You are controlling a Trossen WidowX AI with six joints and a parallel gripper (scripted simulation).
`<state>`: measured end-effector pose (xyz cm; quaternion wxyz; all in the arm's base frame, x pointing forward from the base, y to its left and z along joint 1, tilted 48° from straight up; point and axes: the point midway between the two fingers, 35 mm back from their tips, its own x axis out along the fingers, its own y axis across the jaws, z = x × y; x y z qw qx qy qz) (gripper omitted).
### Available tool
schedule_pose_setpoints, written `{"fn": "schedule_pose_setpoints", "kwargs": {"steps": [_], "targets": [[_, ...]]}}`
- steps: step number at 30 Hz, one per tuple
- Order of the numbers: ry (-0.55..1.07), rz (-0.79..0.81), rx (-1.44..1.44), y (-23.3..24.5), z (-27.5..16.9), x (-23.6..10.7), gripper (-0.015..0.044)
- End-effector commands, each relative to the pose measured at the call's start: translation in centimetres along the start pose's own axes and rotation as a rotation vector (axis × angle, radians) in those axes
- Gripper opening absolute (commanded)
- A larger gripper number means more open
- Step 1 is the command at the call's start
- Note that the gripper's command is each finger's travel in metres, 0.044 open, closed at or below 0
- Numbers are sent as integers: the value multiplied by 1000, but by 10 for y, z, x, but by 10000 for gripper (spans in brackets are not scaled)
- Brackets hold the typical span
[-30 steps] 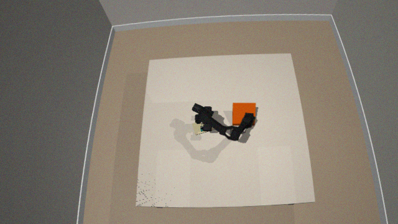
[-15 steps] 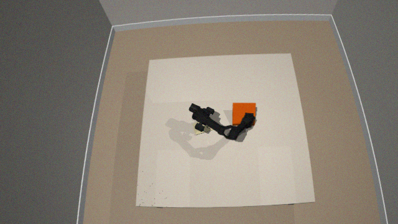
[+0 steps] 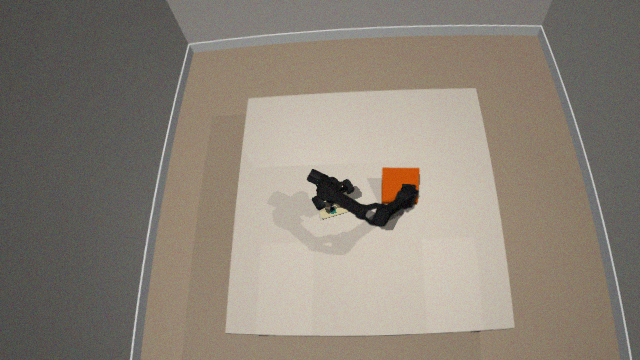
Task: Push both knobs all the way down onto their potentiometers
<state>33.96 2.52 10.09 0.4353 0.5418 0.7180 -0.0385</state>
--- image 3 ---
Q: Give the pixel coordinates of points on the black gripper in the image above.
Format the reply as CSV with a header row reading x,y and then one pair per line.
x,y
319,203

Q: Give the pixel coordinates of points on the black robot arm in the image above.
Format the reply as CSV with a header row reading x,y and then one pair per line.
x,y
328,190

